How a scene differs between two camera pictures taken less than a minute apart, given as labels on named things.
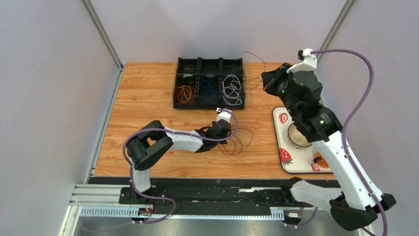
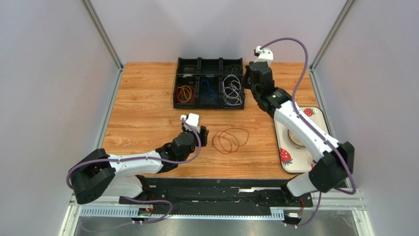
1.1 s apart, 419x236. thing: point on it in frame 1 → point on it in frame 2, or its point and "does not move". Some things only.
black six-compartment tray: (209, 83) does not move
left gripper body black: (223, 141) → (203, 137)
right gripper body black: (271, 82) → (250, 73)
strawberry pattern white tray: (293, 160) does not move
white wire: (231, 88) does not move
